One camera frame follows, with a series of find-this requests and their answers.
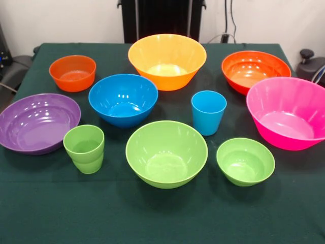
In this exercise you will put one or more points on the large green bowl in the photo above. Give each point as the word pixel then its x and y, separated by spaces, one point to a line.
pixel 165 162

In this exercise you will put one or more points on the blue cup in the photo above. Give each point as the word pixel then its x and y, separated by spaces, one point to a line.
pixel 207 119

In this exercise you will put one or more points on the stack of green cups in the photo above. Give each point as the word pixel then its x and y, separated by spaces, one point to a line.
pixel 83 165

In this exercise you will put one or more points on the small green bowl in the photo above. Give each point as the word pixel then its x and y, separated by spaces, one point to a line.
pixel 243 165

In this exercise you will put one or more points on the wide purple bowl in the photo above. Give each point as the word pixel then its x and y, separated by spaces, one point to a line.
pixel 35 127

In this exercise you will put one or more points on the large yellow-orange bowl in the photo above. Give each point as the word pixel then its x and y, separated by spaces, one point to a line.
pixel 167 81

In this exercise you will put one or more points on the blue bowl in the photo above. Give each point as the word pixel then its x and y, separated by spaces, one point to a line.
pixel 122 114

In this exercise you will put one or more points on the wide red-orange bowl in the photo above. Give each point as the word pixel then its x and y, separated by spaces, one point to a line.
pixel 243 68

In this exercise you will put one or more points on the small orange bowl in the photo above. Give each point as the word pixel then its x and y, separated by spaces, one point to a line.
pixel 72 82

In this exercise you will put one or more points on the large pink bowl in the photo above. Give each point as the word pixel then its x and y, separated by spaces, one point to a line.
pixel 287 119

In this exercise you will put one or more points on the dark green tablecloth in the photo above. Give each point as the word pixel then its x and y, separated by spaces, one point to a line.
pixel 76 216

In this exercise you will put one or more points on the grey chair with black knob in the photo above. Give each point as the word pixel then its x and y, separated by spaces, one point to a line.
pixel 311 67

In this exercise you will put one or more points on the black equipment box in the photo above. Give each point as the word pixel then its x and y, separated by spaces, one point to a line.
pixel 4 48

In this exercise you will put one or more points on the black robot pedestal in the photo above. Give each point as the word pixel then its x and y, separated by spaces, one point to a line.
pixel 162 17

